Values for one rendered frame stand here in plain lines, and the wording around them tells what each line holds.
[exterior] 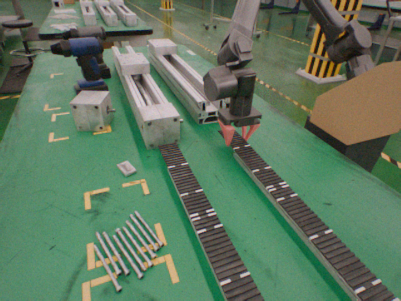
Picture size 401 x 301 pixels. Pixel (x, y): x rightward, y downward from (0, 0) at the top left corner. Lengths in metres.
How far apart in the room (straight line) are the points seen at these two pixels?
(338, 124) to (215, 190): 0.47
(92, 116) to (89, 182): 0.25
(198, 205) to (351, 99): 0.55
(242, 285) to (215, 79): 0.40
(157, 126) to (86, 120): 0.25
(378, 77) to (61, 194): 0.83
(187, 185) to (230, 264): 0.20
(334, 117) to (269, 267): 0.56
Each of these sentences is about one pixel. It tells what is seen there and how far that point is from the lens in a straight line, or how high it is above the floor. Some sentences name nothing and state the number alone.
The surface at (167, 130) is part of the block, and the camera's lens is 0.73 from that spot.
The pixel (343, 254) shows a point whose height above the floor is 0.81.
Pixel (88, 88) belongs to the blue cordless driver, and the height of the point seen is 0.83.
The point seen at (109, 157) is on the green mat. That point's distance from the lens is 0.74.
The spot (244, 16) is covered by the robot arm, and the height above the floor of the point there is 1.11.
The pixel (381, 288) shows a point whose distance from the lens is 0.52.
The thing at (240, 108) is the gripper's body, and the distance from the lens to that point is 0.65.
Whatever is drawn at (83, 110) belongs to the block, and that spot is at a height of 0.85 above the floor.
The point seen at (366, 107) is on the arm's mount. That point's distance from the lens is 0.86.
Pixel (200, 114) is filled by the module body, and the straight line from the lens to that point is 0.86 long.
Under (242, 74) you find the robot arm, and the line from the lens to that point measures 0.62.
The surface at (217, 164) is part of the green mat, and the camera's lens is 0.69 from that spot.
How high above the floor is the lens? 1.20
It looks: 35 degrees down
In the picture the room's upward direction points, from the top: 2 degrees clockwise
